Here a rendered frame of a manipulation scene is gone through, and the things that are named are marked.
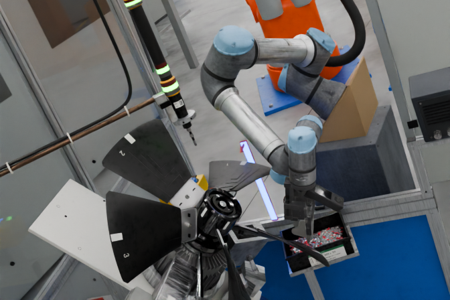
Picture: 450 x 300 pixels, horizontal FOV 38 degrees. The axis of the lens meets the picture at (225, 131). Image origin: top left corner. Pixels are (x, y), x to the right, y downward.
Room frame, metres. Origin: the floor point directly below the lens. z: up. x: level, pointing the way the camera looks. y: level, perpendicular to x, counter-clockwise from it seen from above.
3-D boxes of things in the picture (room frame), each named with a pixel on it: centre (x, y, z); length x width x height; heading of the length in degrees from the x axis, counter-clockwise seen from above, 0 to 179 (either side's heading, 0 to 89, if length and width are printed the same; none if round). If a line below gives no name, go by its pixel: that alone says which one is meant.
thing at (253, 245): (1.76, 0.10, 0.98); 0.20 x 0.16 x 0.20; 67
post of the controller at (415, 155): (1.83, -0.54, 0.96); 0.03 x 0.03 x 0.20; 67
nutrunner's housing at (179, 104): (1.71, 0.09, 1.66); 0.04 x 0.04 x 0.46
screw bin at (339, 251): (1.82, -0.14, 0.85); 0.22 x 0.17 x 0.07; 83
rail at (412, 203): (2.00, -0.14, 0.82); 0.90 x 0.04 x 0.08; 67
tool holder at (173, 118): (1.70, 0.10, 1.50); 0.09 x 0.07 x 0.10; 102
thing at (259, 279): (1.68, 0.11, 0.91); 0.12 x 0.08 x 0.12; 67
